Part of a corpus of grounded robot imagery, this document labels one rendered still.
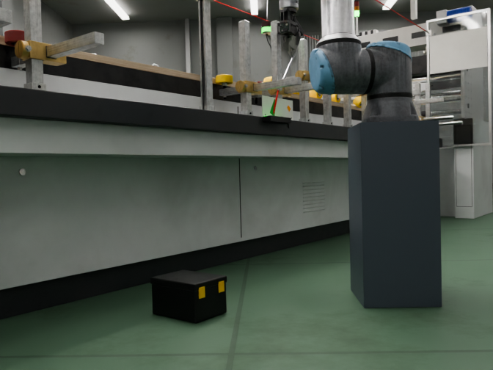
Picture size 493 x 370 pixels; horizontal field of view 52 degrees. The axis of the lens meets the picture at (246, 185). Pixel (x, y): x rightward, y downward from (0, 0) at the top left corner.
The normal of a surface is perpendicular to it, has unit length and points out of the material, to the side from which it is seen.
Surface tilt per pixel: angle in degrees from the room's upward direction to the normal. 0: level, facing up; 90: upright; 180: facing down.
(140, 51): 90
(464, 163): 90
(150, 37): 90
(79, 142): 90
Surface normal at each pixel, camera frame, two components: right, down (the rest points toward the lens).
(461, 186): -0.62, 0.04
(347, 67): 0.15, 0.08
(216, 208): 0.79, 0.00
